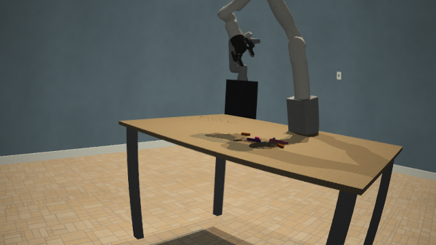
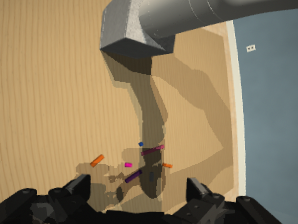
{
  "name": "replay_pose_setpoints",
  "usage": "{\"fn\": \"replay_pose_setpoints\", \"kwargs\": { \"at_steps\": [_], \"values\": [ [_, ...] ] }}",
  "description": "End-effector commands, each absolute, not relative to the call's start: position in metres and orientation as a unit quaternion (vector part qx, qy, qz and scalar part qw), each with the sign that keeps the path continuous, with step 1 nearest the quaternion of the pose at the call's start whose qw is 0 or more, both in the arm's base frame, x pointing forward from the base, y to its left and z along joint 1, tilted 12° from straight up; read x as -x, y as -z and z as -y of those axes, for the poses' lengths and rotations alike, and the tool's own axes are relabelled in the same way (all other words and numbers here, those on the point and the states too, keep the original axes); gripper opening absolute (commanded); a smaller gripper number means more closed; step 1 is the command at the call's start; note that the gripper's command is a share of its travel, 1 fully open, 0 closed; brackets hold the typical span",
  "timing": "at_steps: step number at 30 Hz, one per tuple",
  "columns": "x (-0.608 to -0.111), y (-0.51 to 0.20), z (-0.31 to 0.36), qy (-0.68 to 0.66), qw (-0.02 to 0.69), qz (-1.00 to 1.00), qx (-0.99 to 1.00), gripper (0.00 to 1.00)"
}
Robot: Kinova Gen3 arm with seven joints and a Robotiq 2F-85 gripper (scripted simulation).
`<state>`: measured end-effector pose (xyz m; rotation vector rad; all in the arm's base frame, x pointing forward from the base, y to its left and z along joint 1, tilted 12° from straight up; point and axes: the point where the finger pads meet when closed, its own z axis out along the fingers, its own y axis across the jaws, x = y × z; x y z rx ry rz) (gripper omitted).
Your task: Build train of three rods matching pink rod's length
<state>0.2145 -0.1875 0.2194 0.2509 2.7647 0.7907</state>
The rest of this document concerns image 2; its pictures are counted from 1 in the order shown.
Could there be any purple rod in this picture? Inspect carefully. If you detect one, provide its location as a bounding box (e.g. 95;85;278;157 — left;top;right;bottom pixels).
125;170;142;183

